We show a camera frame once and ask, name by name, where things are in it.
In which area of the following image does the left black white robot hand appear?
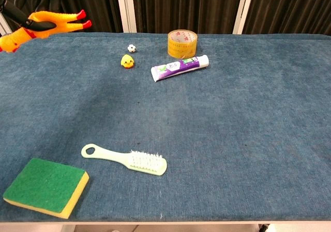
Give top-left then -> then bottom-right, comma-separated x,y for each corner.
0,0 -> 63,32

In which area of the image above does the yellow rubber chicken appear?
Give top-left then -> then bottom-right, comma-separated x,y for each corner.
0,9 -> 93,53

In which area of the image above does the small yellow duck toy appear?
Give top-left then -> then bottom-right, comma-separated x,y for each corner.
120,54 -> 135,69

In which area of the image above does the purple white toothpaste tube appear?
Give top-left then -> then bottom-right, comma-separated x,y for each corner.
151,54 -> 209,83

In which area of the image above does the yellowish packing tape roll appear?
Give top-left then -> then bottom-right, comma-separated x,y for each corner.
167,29 -> 198,59

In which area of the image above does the green yellow sponge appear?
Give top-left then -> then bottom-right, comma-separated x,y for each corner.
3,158 -> 90,220

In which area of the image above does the light green scrub brush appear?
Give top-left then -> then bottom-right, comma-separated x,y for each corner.
81,143 -> 168,177

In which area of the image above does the blue felt table cover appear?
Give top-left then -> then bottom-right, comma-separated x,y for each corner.
0,32 -> 331,222

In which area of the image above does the white window frame post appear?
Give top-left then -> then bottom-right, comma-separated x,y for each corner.
232,0 -> 257,35
115,0 -> 137,33
0,12 -> 12,36

